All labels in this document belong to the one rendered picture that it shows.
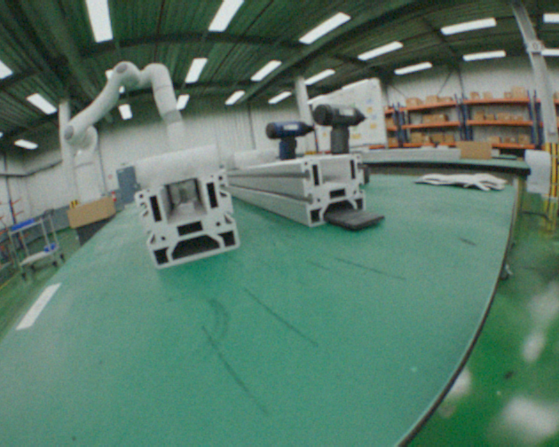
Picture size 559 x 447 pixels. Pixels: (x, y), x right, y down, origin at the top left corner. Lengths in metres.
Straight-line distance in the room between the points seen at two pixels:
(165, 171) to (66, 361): 0.24
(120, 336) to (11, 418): 0.11
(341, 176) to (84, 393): 0.35
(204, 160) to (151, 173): 0.07
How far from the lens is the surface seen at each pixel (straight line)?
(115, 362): 0.15
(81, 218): 1.21
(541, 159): 3.68
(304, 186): 0.28
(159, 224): 0.25
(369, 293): 0.15
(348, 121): 0.61
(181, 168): 0.31
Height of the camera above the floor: 0.87
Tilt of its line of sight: 16 degrees down
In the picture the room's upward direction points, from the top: 9 degrees counter-clockwise
